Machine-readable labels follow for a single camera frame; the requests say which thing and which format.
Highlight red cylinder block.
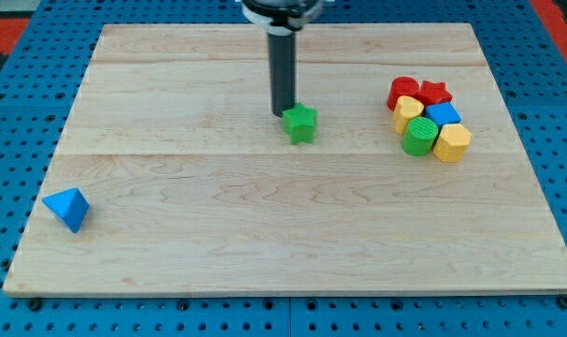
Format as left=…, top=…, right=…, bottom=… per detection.
left=386, top=76, right=420, bottom=110

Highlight red star block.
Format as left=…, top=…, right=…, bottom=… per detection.
left=416, top=81, right=453, bottom=107

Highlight wooden board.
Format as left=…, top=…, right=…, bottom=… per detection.
left=4, top=23, right=567, bottom=298

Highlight green cylinder block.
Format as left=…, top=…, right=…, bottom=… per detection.
left=401, top=117, right=439, bottom=156

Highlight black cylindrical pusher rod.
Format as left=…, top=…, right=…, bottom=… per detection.
left=268, top=26, right=297, bottom=117

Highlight blue cube block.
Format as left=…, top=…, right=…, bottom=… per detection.
left=425, top=102, right=462, bottom=128

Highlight blue triangle block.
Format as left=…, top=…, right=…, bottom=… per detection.
left=42, top=188, right=90, bottom=233

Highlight yellow hexagon block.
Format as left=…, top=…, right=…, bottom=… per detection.
left=432, top=124, right=472, bottom=163

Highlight black white robot end mount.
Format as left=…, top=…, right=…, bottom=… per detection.
left=241, top=0, right=323, bottom=31

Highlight yellow heart block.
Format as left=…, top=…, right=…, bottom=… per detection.
left=392, top=95, right=425, bottom=135

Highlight green star block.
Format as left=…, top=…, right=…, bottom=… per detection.
left=283, top=103, right=318, bottom=144

